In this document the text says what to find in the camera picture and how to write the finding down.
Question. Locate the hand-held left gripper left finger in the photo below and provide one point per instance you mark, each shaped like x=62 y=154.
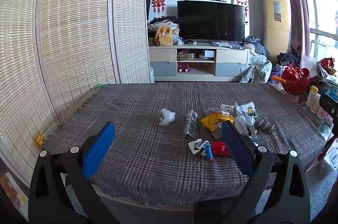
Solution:
x=99 y=150

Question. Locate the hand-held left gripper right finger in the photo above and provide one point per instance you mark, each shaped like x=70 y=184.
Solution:
x=237 y=147

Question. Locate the olive cylinder pack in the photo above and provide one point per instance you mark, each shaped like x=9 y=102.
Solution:
x=264 y=125

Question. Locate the yellow wrapper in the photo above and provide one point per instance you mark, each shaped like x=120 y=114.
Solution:
x=211 y=120

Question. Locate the red packet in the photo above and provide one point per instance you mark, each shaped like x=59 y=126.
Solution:
x=220 y=148

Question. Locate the crumpled white paper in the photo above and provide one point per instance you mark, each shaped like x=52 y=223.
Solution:
x=243 y=123

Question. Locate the blue orange tube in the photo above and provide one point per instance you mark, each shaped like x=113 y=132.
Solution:
x=208 y=152

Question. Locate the white green medicine box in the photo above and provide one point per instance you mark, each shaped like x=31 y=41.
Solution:
x=248 y=108

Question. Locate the black white paper scrap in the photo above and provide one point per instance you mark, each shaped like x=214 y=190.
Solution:
x=196 y=146

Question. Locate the clear plastic cup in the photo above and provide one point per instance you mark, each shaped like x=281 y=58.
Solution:
x=215 y=109

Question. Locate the grey plaid tablecloth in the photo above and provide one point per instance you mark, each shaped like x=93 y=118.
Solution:
x=148 y=160

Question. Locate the clear plastic wrapper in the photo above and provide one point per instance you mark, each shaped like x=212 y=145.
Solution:
x=191 y=122

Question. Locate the yellow paper scrap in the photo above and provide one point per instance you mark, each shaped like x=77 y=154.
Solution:
x=41 y=139

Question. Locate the white crumpled plastic bag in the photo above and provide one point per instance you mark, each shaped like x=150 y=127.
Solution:
x=167 y=116

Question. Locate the orange plastic stick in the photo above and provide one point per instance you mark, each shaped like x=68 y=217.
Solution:
x=277 y=78

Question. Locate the pile of floral cloth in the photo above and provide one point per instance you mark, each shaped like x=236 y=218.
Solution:
x=257 y=69

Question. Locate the red plastic basket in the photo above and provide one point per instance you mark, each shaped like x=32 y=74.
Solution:
x=294 y=78

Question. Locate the grey carpet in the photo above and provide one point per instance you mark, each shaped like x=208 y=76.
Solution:
x=317 y=189

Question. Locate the red white box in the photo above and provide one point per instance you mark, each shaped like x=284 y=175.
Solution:
x=327 y=150

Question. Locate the cream lotion bottle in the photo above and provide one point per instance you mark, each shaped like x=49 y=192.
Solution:
x=313 y=98

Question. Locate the pink white bottle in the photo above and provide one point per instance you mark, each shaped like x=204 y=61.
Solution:
x=323 y=114

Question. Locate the beige grey television cabinet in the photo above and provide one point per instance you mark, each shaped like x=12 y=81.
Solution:
x=199 y=63

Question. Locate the red shoes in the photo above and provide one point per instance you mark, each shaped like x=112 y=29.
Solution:
x=184 y=68

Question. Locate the colourful printed card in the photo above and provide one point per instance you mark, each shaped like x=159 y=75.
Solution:
x=10 y=192

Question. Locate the white router box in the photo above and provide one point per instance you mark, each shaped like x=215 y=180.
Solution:
x=208 y=53

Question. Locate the dark clothes pile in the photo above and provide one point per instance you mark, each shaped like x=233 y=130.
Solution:
x=287 y=57

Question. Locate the small cardboard boxes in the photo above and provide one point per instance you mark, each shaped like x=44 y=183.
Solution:
x=186 y=56

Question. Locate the bamboo folding screen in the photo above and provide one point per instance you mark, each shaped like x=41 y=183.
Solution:
x=66 y=28

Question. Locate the black flat television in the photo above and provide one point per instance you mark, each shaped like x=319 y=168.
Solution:
x=211 y=20

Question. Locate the yellow plush backpack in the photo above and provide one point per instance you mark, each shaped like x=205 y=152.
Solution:
x=163 y=35

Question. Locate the cream standing air conditioner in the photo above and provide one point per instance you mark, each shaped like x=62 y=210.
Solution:
x=277 y=20

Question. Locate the pile of mixed clothes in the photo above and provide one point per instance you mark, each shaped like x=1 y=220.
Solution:
x=169 y=23

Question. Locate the black hanging garment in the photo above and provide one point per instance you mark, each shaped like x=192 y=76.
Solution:
x=147 y=2

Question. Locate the pink curtain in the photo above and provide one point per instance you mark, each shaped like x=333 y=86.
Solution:
x=294 y=2

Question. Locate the window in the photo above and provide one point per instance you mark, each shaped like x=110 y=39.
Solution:
x=320 y=2

